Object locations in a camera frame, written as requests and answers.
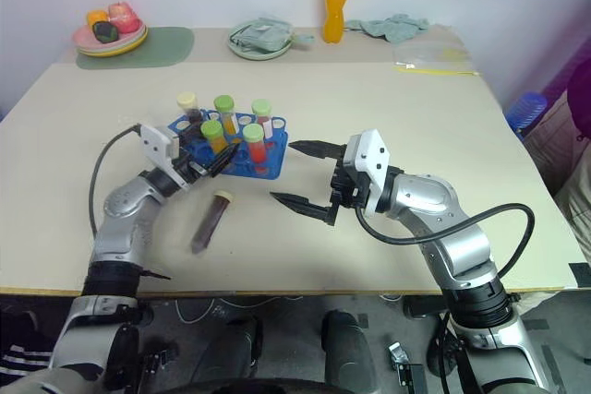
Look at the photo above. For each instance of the clear zip plastic bag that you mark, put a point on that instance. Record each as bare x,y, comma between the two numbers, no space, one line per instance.
434,57

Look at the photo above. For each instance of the dark rounded shape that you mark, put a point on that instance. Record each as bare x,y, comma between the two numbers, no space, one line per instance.
346,348

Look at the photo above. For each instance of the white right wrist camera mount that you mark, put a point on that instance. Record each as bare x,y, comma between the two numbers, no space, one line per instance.
369,163

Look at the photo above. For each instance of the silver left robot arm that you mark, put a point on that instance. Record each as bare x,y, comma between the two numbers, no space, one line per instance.
121,209

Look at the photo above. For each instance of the green-capped pale red tube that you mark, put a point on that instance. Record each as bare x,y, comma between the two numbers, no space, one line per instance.
262,112

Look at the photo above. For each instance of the green-capped red test tube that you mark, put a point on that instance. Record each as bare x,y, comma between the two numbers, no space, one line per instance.
256,147

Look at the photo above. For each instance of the green-capped yellow test tube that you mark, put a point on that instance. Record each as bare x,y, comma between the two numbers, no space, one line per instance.
226,112

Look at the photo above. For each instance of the pale green plate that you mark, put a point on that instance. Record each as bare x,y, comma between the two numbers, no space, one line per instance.
258,53

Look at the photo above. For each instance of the green crumpled cloth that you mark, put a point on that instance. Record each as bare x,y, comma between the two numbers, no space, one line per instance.
392,27

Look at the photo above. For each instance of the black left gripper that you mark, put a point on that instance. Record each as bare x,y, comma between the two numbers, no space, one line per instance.
193,164

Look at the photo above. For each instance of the cream-capped dark test tube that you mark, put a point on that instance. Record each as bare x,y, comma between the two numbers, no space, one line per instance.
190,108

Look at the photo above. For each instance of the pink toy peach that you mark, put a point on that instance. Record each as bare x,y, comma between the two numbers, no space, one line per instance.
124,18

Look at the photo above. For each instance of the cream-capped purple test tube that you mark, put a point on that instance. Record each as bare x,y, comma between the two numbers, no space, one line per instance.
210,223

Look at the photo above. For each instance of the black box under table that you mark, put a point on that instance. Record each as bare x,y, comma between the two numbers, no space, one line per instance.
422,306

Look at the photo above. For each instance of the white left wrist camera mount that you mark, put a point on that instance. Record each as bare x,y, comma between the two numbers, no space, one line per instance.
157,149

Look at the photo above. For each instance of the blue test tube rack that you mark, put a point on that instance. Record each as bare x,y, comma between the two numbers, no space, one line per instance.
268,161

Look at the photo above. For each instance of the green placemat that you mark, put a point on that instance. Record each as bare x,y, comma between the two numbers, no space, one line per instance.
166,48

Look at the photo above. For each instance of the dark green toy fruit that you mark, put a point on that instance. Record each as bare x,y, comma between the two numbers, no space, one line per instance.
105,32

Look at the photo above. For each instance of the purple fabric object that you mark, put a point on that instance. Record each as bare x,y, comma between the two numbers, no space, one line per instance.
581,99

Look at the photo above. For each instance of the blue plastic water bottle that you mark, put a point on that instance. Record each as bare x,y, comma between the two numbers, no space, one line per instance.
526,110

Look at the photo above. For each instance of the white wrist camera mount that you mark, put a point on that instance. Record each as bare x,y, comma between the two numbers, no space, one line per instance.
369,163
157,149

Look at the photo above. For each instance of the orange toy fruit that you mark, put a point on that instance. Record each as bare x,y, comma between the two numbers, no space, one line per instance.
96,17

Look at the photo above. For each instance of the stack of coloured plates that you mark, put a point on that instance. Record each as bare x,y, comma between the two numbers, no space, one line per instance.
124,43

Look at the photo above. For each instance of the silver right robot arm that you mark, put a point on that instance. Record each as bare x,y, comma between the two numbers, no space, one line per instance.
457,253

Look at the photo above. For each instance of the small black floor device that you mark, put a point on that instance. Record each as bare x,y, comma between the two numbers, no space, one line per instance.
406,366

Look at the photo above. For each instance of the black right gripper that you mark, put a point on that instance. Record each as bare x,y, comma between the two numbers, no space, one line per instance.
344,186

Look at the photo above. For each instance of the striped dark cloth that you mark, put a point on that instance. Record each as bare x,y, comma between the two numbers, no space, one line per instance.
23,359

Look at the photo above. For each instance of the green-capped orange test tube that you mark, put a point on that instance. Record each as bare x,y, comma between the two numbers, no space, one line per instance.
212,133

